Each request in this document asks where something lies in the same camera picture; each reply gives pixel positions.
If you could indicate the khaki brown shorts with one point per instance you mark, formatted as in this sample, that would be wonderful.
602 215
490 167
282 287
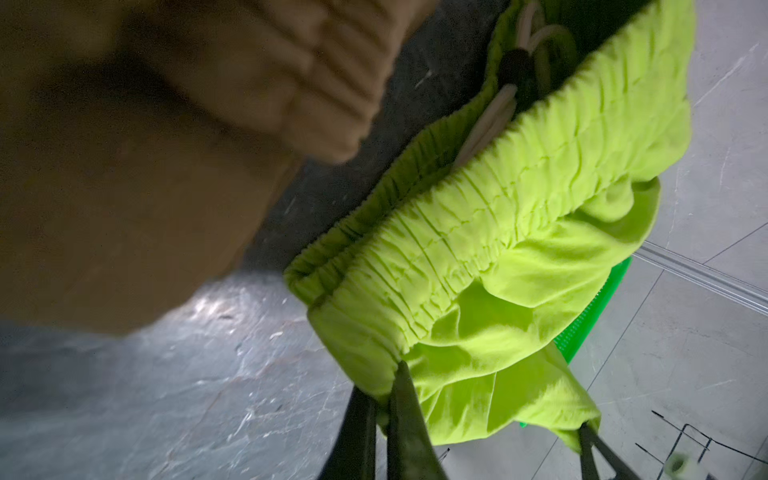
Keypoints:
143 143

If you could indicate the green plastic basket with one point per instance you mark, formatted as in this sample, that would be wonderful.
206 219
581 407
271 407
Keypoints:
572 338

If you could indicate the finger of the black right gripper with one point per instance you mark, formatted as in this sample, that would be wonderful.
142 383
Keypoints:
589 440

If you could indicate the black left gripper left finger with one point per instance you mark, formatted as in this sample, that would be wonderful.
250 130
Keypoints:
353 456

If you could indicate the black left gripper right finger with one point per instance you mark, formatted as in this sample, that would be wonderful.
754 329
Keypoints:
410 453

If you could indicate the black wire hook rack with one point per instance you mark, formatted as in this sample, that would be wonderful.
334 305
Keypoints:
689 452

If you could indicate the lime green shorts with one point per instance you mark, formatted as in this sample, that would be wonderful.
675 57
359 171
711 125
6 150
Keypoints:
468 274

